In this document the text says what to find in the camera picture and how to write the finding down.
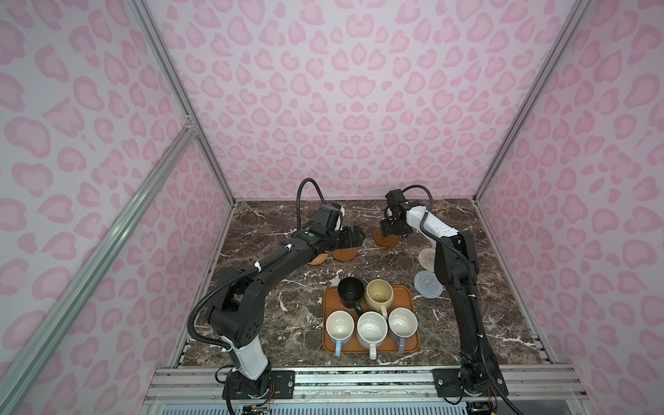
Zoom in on orange serving tray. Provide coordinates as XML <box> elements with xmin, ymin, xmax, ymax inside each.
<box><xmin>323</xmin><ymin>285</ymin><xmax>419</xmax><ymax>360</ymax></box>

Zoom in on corner aluminium post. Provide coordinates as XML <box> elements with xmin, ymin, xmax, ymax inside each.
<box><xmin>126</xmin><ymin>0</ymin><xmax>236</xmax><ymax>208</ymax></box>
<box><xmin>473</xmin><ymin>0</ymin><xmax>596</xmax><ymax>205</ymax></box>

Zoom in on aluminium front rail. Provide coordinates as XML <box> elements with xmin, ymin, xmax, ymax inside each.
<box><xmin>140</xmin><ymin>364</ymin><xmax>595</xmax><ymax>414</ymax></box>

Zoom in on beige woven coaster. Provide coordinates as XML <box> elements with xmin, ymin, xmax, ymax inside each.
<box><xmin>418</xmin><ymin>248</ymin><xmax>436</xmax><ymax>271</ymax></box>

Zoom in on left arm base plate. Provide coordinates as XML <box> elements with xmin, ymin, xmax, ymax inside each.
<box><xmin>223</xmin><ymin>370</ymin><xmax>296</xmax><ymax>400</ymax></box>

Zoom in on brown coaster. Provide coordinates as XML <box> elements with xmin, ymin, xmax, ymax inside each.
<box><xmin>373</xmin><ymin>229</ymin><xmax>401</xmax><ymax>248</ymax></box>
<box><xmin>331</xmin><ymin>247</ymin><xmax>359</xmax><ymax>262</ymax></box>

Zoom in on grey round coaster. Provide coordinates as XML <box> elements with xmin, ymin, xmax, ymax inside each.
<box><xmin>413</xmin><ymin>271</ymin><xmax>445</xmax><ymax>299</ymax></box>

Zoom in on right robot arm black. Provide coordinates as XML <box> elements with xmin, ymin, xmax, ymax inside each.
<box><xmin>380</xmin><ymin>185</ymin><xmax>508</xmax><ymax>398</ymax></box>

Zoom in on left diagonal aluminium strut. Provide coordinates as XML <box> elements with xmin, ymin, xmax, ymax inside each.
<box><xmin>1</xmin><ymin>127</ymin><xmax>199</xmax><ymax>414</ymax></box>

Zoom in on white mug purple handle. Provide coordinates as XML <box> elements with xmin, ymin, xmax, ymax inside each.
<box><xmin>387</xmin><ymin>307</ymin><xmax>418</xmax><ymax>356</ymax></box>

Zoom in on white mug blue handle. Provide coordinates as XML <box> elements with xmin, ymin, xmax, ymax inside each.
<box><xmin>325</xmin><ymin>311</ymin><xmax>356</xmax><ymax>356</ymax></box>

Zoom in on cream yellow mug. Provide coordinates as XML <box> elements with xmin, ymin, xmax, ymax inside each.
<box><xmin>364</xmin><ymin>279</ymin><xmax>394</xmax><ymax>320</ymax></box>

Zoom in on black mug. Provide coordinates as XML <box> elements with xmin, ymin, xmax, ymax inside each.
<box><xmin>337</xmin><ymin>277</ymin><xmax>365</xmax><ymax>316</ymax></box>

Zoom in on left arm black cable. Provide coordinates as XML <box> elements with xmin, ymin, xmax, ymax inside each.
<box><xmin>295</xmin><ymin>177</ymin><xmax>328</xmax><ymax>232</ymax></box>

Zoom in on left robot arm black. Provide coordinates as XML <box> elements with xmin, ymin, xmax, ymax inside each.
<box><xmin>187</xmin><ymin>203</ymin><xmax>366</xmax><ymax>383</ymax></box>

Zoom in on right corner aluminium post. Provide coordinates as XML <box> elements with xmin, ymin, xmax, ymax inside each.
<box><xmin>473</xmin><ymin>0</ymin><xmax>596</xmax><ymax>205</ymax></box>

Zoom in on left corner aluminium post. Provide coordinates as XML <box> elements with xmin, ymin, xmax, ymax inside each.
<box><xmin>126</xmin><ymin>0</ymin><xmax>236</xmax><ymax>208</ymax></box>

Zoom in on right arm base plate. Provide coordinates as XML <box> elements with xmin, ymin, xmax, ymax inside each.
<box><xmin>432</xmin><ymin>368</ymin><xmax>509</xmax><ymax>399</ymax></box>

